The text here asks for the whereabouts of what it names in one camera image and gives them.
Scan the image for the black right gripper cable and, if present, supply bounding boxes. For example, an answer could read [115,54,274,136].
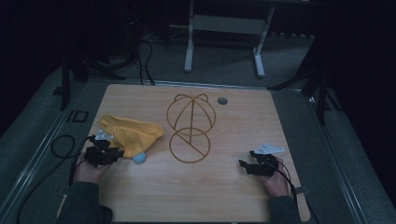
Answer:
[270,161,299,206]

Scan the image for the person's left hand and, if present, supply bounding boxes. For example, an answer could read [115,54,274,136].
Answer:
[73,160,113,185]

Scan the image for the black floor cables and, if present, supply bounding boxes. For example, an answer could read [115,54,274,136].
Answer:
[135,36,156,87]

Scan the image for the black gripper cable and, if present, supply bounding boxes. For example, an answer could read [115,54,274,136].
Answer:
[16,134,96,224]
[270,161,299,206]

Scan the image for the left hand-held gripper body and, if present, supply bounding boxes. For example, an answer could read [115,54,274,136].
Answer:
[83,130,121,168]

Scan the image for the white metal desk frame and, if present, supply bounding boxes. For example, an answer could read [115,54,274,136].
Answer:
[183,0,276,78]

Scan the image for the person's right hand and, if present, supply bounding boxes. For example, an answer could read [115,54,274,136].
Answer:
[263,156,291,198]

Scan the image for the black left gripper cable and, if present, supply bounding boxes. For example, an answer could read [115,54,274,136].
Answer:
[16,134,96,224]

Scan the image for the golden wire hat stand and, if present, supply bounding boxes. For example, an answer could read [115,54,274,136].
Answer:
[165,92,217,164]

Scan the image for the black rectangular floor frame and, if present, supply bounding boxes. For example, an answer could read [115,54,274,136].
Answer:
[66,109,90,123]

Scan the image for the black stand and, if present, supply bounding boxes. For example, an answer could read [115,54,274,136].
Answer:
[268,40,344,126]
[51,18,127,112]

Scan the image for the yellow hat with blue pompom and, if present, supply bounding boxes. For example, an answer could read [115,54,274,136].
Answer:
[98,114,165,164]

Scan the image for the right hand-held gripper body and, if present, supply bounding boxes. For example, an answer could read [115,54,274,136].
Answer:
[248,142,286,178]

